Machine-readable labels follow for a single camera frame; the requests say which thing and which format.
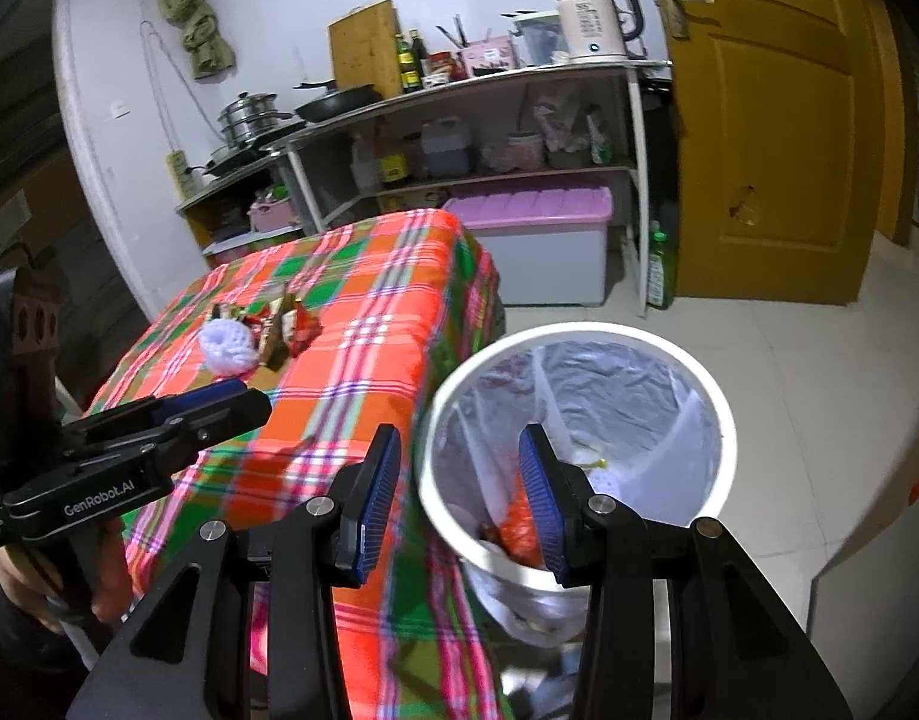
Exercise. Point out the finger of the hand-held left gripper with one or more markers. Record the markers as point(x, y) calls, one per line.
point(234, 416)
point(204, 395)

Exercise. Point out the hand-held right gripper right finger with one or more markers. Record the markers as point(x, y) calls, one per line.
point(542, 510)

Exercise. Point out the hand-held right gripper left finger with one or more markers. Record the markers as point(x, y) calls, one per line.
point(373, 510)

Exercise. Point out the red plastic bag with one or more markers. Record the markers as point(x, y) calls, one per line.
point(518, 532)

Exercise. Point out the white foam fruit net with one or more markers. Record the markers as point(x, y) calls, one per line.
point(231, 349)

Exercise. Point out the white round trash bin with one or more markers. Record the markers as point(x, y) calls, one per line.
point(438, 495)

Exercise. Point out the gold foil wrapper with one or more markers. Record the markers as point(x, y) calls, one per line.
point(261, 319)

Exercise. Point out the white trash bin with liner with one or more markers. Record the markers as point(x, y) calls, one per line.
point(639, 405)

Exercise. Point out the person's left hand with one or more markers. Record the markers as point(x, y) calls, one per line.
point(116, 577)

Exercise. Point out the pink lid storage box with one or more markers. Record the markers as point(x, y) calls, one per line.
point(249, 247)

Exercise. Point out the plaid orange green tablecloth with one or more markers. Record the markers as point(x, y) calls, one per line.
point(369, 300)

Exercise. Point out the pink plastic basket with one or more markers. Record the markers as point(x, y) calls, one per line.
point(272, 214)

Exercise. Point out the yellowed power strip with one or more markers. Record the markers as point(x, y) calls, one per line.
point(180, 175)

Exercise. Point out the black induction cooker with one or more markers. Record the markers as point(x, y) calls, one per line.
point(234, 157)

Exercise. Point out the purple lid storage box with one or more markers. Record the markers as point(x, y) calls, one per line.
point(527, 247)

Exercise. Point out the green glass bottle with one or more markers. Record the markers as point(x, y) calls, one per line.
point(662, 270)

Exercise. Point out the steel steamer pot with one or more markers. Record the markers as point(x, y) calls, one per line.
point(248, 118)

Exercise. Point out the white plastic bottle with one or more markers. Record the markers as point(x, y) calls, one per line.
point(365, 165)

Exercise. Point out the yellow label bottle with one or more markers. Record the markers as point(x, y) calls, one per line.
point(396, 165)

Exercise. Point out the black frying pan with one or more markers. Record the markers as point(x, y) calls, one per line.
point(336, 105)

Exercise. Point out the dark oil jug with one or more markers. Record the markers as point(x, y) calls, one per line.
point(446, 150)

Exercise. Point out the green hanging cloth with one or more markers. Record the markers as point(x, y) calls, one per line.
point(197, 22)

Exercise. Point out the wooden cutting board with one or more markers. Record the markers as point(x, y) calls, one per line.
point(362, 49)

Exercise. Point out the crumpled plastic bags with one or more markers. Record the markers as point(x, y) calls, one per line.
point(572, 127)

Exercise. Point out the green oil bottle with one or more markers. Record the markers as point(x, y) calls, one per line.
point(407, 67)

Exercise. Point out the white metal shelf unit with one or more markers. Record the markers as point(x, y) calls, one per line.
point(459, 84)

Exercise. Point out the dark sauce bottle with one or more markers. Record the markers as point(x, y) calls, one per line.
point(420, 56)

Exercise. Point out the red sauce jar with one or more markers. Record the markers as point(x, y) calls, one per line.
point(441, 66)

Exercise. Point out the yellow wooden door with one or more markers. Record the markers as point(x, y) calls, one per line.
point(774, 150)

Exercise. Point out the pink utensil holder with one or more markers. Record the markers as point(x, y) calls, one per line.
point(489, 58)

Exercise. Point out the black chopsticks bunch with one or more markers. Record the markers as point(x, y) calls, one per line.
point(453, 32)

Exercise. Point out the clear plastic pitcher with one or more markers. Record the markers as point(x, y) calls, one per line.
point(540, 41)

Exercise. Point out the white electric kettle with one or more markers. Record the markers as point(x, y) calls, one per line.
point(591, 22)

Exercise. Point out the white wall switch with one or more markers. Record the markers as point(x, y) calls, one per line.
point(120, 109)

